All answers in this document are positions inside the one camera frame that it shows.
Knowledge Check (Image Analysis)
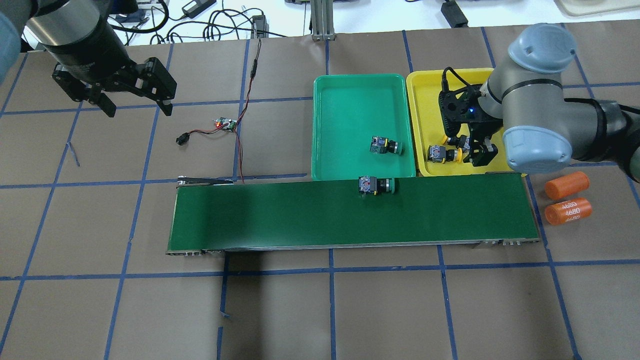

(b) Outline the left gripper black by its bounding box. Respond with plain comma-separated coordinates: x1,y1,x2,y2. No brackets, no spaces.
51,30,178,118

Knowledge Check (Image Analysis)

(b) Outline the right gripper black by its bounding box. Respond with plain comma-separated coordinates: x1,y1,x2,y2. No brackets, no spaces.
438,85,503,167

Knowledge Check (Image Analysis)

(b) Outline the yellow push button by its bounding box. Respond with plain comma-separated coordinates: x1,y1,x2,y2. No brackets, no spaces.
427,145,464,164
442,134,471,153

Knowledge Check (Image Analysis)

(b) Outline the plain orange cylinder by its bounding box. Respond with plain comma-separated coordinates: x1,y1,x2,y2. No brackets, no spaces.
544,171,591,200

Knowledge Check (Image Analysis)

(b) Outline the green push button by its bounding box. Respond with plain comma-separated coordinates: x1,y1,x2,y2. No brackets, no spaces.
358,175,397,196
369,136,403,155

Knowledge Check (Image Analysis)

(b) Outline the orange cylinder marked 4680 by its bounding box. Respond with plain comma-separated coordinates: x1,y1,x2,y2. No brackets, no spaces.
543,197,594,226

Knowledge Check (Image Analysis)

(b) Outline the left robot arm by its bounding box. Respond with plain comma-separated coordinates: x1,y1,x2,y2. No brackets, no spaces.
0,0,178,117

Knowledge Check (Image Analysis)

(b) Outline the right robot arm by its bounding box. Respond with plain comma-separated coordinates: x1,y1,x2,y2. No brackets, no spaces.
438,23,640,182

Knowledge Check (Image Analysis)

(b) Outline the yellow plastic tray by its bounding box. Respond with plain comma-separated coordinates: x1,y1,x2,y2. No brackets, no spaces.
406,69,512,177

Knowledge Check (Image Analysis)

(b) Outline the motor controller board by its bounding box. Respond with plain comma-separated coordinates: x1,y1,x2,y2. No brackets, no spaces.
214,117,238,133

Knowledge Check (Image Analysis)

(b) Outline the black power adapter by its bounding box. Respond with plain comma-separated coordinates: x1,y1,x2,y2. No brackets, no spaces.
182,0,217,19

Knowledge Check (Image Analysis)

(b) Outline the green plastic tray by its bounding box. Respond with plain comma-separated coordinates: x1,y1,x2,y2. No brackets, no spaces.
311,73,416,182

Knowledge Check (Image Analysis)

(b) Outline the green conveyor belt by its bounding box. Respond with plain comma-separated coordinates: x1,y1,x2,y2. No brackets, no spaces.
166,172,540,256

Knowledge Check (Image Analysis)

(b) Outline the beige tray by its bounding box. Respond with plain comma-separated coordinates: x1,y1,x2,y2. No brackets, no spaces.
555,0,640,17

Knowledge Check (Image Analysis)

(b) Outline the red black wire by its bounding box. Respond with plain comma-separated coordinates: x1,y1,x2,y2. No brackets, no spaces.
187,39,263,185

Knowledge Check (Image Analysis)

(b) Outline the aluminium frame post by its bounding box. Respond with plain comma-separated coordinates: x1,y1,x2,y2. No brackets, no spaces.
310,0,336,42

